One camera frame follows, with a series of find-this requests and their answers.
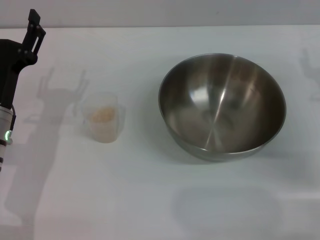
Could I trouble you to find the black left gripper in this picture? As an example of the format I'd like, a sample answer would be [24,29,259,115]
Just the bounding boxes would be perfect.
[0,9,47,109]

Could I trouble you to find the uncooked rice grains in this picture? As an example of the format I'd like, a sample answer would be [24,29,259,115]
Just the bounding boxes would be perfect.
[90,106,116,124]

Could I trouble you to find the clear plastic measuring cup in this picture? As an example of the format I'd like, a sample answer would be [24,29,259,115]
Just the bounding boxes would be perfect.
[72,91,126,144]

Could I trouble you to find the stainless steel mixing bowl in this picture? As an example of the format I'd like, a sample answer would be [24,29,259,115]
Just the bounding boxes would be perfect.
[157,52,287,162]

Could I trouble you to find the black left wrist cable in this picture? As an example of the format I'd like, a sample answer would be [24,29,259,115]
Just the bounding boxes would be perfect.
[9,105,17,127]

